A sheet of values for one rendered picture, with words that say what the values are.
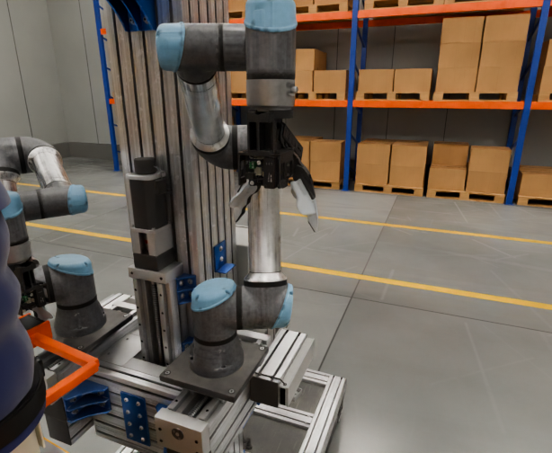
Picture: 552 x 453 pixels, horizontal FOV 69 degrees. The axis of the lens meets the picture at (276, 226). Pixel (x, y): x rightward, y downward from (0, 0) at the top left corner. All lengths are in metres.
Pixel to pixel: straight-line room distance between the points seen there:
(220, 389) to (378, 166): 6.74
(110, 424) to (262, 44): 1.25
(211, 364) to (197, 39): 0.77
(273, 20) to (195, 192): 0.66
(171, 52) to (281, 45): 0.20
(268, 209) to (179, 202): 0.29
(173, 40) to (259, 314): 0.65
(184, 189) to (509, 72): 6.66
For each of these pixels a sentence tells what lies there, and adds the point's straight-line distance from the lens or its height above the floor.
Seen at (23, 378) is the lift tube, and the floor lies 1.35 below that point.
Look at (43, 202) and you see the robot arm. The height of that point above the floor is 1.49.
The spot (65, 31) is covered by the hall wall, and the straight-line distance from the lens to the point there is 12.84.
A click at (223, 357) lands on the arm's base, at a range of 1.12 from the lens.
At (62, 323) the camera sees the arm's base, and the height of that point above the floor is 1.08.
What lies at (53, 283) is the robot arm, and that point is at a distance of 1.34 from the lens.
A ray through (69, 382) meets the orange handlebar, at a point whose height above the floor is 1.19.
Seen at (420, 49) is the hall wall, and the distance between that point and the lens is 8.76.
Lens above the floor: 1.75
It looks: 18 degrees down
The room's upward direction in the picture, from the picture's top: straight up
